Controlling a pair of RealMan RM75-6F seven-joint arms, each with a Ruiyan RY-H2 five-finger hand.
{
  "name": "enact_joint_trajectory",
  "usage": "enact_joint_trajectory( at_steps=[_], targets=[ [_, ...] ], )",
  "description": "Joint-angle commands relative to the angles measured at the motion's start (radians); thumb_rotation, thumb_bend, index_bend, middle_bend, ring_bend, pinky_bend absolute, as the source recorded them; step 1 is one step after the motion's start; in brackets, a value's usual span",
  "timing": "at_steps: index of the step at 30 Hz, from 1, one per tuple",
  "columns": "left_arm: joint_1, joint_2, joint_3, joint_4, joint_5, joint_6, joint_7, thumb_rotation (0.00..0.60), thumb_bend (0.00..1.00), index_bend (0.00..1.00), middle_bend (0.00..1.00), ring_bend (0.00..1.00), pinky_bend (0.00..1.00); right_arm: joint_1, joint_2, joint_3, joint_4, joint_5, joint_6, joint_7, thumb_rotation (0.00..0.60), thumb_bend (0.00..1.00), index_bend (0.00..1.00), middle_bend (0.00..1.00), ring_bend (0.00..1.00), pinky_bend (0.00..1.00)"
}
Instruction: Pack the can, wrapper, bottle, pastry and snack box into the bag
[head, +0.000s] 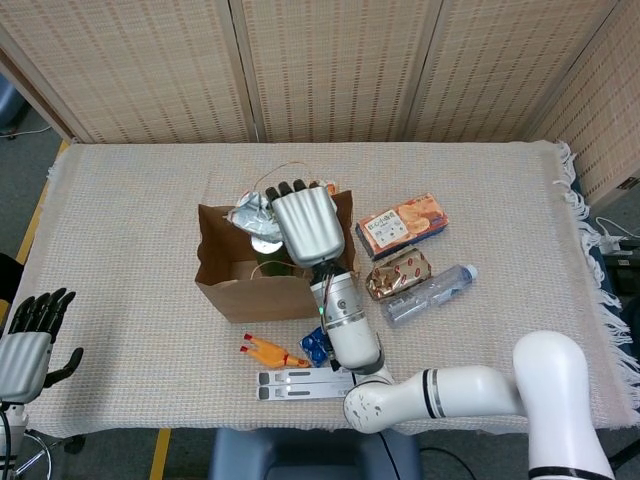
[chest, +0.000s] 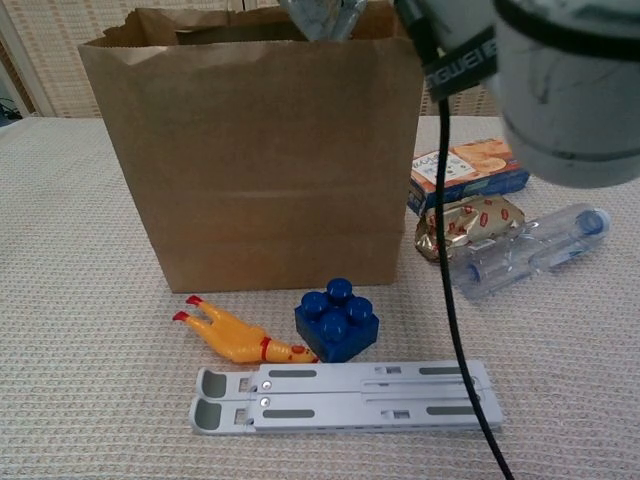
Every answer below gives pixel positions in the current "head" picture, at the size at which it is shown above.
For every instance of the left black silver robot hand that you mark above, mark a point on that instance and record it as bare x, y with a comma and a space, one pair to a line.
22, 365

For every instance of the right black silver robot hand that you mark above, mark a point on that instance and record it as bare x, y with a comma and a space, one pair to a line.
310, 225

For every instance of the green chips can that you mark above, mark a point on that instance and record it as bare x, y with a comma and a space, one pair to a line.
267, 260

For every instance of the silver white wrapper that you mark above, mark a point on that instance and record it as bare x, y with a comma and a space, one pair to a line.
252, 215

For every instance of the orange blue biscuit box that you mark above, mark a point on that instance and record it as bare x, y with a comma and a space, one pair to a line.
400, 225

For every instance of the gold snack pack red print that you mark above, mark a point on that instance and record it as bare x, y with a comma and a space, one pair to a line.
397, 275

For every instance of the clear plastic water bottle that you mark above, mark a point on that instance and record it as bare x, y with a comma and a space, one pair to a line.
435, 292

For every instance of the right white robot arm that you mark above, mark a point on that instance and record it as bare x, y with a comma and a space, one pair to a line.
475, 395

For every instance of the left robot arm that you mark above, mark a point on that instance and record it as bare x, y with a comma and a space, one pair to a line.
9, 435

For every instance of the orange snack packet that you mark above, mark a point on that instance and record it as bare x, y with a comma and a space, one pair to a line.
333, 189

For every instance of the brown paper bag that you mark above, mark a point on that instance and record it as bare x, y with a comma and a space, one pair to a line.
260, 300

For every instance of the chrome stool base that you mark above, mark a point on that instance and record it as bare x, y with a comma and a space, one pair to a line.
40, 455

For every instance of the blue building block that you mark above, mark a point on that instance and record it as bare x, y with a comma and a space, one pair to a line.
312, 347

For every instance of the yellow rubber chicken toy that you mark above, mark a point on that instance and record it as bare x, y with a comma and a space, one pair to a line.
267, 352

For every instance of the beige woven tablecloth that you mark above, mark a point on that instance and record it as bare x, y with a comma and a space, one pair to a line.
125, 250

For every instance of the grey folding laptop stand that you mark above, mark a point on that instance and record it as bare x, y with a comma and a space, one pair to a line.
300, 385

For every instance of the woven folding screen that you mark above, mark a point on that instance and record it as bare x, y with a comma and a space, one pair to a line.
325, 65

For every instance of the white power strip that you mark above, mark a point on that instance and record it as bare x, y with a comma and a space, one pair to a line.
617, 242

